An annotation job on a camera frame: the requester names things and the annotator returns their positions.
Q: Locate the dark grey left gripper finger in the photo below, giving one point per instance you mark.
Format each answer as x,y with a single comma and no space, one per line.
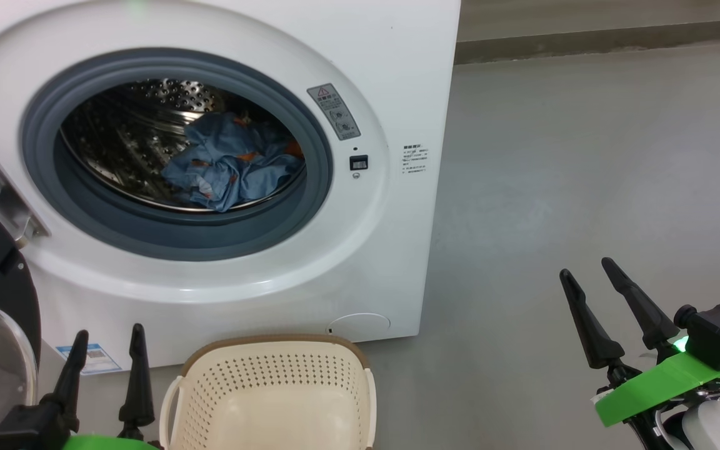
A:
71,387
138,394

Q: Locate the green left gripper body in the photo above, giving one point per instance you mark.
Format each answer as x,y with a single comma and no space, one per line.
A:
110,444

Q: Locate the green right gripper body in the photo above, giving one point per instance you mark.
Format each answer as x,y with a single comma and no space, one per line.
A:
654,387

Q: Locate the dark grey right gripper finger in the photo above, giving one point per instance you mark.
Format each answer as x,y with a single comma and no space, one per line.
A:
591,325
644,312

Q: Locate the blue bear print garment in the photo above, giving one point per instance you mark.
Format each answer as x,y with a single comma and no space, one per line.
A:
229,169

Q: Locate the metal door hinge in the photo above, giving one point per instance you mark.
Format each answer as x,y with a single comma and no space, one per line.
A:
7,200

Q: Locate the white front-load washing machine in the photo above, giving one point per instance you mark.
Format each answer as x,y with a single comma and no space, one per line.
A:
366,250

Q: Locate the stainless steel washer drum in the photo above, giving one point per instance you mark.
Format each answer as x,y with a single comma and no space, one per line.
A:
116,137

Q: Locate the black door latch socket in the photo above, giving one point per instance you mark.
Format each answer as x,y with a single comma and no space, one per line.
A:
359,162

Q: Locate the blue energy label sticker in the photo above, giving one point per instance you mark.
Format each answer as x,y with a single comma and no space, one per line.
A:
91,359

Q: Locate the cream laundry basket brown rim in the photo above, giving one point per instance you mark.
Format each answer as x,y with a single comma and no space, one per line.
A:
272,412

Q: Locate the round white filter cover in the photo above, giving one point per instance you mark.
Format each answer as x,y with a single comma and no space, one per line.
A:
360,327

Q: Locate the small printed text label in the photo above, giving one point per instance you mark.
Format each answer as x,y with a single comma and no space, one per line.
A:
415,160

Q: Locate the grey warning label sticker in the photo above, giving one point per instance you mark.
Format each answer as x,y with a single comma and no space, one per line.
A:
335,112

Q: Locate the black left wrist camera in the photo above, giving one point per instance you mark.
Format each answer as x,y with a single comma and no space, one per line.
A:
22,431

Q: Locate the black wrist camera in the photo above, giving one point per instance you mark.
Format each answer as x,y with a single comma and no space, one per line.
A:
22,431
719,334

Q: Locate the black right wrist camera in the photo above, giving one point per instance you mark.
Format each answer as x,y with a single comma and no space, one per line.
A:
719,334

